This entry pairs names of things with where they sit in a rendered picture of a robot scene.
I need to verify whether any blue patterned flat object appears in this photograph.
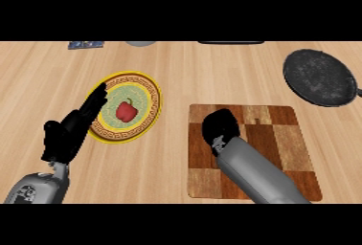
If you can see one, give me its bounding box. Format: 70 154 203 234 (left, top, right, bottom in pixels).
67 40 105 51

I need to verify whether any red bell pepper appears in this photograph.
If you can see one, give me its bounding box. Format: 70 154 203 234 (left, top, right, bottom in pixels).
115 97 141 123

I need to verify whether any checkered wooden cutting board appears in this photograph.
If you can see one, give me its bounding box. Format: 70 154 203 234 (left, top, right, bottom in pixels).
185 103 324 203

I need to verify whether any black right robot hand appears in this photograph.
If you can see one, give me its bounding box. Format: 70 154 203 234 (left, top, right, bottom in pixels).
201 108 243 158

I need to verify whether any grey round object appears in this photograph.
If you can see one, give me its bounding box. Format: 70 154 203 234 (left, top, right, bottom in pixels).
124 40 157 48

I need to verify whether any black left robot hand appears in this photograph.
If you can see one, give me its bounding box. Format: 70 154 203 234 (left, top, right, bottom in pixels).
40 81 110 166

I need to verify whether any black flat object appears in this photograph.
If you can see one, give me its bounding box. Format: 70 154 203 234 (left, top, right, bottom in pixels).
197 40 266 45

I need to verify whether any dark grey frying pan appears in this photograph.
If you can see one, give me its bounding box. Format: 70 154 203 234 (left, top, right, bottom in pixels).
281 48 362 108

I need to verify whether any yellow patterned plate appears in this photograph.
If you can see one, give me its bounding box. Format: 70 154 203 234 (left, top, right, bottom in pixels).
84 70 163 145

